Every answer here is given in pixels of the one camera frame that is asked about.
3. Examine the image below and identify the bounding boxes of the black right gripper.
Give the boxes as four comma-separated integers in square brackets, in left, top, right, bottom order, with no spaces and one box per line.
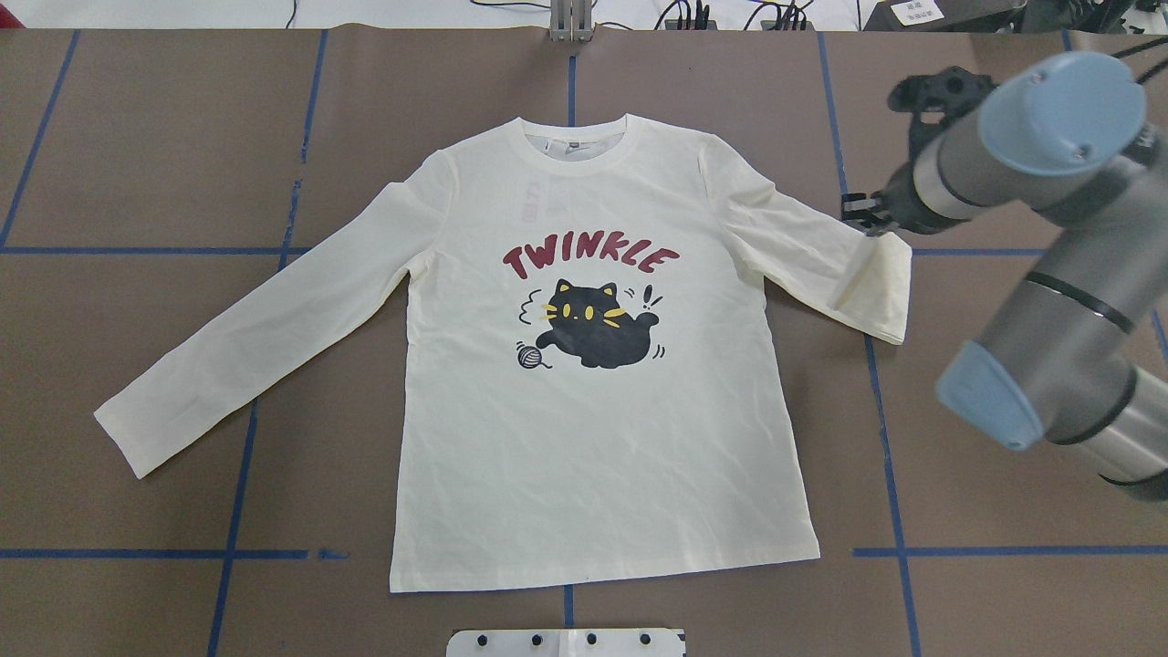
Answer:
[841,162,950,238]

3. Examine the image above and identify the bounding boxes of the cream long-sleeve cat shirt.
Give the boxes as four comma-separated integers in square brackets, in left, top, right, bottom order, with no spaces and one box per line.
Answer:
[95,115,913,593]

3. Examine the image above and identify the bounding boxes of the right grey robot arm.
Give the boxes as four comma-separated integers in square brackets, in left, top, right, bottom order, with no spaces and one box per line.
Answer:
[841,51,1167,506]

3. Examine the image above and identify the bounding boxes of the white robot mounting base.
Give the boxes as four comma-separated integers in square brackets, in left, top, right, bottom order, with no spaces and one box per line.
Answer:
[445,628,688,656]

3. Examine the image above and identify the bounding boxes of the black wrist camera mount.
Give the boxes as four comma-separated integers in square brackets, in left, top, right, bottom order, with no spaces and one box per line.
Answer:
[887,67,997,144]

